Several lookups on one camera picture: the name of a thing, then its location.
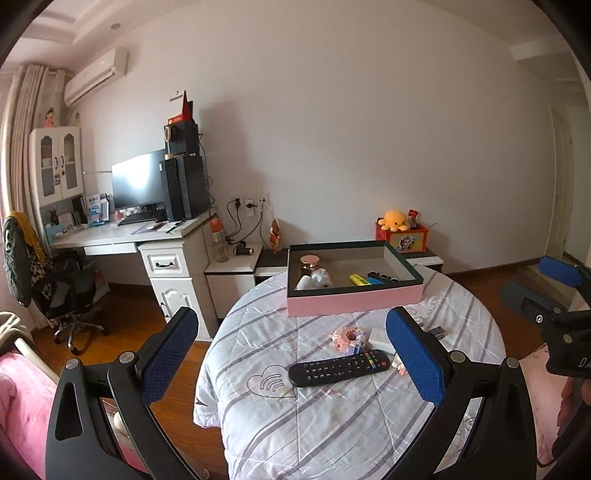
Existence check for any white glass-door cabinet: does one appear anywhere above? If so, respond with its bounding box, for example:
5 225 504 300
28 126 84 232

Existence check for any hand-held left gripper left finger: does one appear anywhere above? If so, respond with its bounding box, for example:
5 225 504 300
45 306 200 480

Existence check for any white dark-top low cabinet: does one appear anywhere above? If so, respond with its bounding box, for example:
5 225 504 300
406 249 445 273

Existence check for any red toy box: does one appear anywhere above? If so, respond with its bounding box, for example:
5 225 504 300
376 222 430 254

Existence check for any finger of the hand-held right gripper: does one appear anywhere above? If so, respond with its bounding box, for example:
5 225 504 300
502 281 573 324
539 256 583 290

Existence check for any white door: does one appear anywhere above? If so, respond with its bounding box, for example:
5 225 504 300
551 104 575 259

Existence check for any yellow octopus plush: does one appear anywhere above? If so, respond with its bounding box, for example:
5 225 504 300
378 210 411 232

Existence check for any pink blanket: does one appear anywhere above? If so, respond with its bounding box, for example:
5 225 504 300
0 355 153 480

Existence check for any white desk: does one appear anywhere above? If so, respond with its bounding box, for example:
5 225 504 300
46 215 218 333

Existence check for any white low nightstand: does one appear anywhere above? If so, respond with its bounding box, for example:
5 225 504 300
204 244 264 319

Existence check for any black speaker box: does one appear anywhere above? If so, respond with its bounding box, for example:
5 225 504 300
164 121 200 157

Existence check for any white charger block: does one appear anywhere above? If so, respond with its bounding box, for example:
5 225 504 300
367 328 398 355

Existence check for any beige curtain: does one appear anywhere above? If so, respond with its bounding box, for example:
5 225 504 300
0 65 70 222

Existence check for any round table striped cloth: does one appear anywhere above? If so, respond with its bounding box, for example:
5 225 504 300
193 270 506 480

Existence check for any pink block toy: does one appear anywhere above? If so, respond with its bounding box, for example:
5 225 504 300
330 328 372 354

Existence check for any blue white box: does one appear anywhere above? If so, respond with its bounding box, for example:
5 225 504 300
85 193 112 227

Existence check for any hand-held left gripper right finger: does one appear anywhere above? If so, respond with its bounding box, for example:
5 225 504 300
385 307 539 480

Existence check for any pink storage box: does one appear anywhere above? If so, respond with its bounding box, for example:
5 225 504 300
286 240 424 318

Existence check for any wall socket row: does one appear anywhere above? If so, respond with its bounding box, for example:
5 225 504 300
229 194 271 209

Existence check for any person's right hand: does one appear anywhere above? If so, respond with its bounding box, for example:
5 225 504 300
558 381 578 426

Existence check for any computer monitor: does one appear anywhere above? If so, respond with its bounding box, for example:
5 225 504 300
112 148 168 215

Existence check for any beige blanket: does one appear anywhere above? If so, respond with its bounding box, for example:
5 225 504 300
0 311 35 356

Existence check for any black office chair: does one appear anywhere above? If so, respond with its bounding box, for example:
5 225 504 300
28 258 109 354

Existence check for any orange-cap water bottle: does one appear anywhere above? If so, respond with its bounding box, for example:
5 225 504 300
211 217 229 262

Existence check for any white air conditioner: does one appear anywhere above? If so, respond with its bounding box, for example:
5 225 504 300
64 47 129 106

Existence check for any black computer tower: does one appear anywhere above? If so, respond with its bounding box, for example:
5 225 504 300
161 154 209 221

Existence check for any red paper ornament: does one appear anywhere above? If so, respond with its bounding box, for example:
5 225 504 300
168 91 195 124

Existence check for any black remote control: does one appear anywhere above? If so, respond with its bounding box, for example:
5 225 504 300
288 350 392 387

